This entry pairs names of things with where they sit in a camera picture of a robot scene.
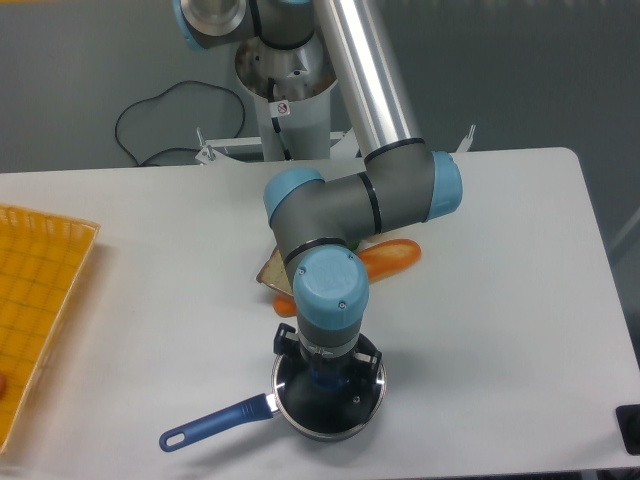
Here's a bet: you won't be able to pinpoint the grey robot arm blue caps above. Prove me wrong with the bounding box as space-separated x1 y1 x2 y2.
174 1 463 382

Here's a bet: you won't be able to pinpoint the blue handled saucepan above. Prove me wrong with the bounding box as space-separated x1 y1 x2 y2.
159 323 387 452

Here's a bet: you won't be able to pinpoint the orange baguette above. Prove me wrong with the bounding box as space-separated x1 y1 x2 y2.
357 239 422 282

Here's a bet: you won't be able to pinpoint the glass lid blue knob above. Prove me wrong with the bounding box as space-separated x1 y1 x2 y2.
272 339 387 442

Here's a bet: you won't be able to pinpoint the black device at table edge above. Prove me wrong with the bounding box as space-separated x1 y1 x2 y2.
615 404 640 456

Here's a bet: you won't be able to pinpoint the yellow plastic basket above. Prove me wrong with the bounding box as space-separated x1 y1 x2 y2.
1 204 100 452

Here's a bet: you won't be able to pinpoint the orange carrot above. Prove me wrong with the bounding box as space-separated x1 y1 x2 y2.
272 295 297 318

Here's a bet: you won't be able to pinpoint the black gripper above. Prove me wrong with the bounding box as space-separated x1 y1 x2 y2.
273 323 382 383

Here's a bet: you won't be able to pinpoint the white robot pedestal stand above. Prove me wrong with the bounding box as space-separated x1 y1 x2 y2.
194 29 366 165

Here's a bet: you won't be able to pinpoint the black cable on floor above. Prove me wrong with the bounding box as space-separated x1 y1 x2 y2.
114 80 247 167

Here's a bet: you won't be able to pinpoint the wrapped bread slice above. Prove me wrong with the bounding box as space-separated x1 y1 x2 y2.
256 247 293 298

